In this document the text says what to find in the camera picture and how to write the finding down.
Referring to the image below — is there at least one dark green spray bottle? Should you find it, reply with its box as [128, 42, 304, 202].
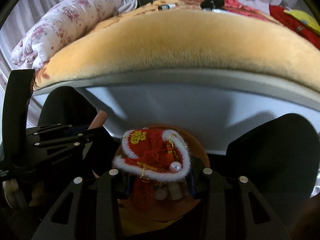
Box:
[202, 8, 233, 15]

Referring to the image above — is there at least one red knitted ornament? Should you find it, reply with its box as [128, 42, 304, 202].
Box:
[113, 128, 191, 209]

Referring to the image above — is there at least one white floral pink quilt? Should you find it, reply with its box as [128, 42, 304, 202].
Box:
[11, 0, 137, 69]

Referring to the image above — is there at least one yellow floral plush blanket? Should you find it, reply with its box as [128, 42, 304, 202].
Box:
[34, 0, 319, 91]

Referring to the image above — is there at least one small pink white tube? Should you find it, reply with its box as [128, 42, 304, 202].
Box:
[88, 110, 108, 129]

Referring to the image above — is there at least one white sheer curtain left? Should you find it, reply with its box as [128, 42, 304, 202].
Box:
[0, 0, 138, 63]

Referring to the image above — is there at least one small blue dropper bottle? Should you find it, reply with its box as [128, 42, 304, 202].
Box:
[157, 4, 176, 11]

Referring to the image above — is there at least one yellow green cloth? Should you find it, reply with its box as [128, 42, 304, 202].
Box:
[284, 9, 320, 34]

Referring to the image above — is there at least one red cloth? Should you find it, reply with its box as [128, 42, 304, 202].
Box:
[269, 4, 319, 49]

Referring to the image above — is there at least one person's left hand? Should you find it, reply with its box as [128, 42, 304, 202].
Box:
[2, 179, 43, 209]

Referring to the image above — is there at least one black knitted hat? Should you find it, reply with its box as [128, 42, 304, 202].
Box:
[200, 0, 225, 9]

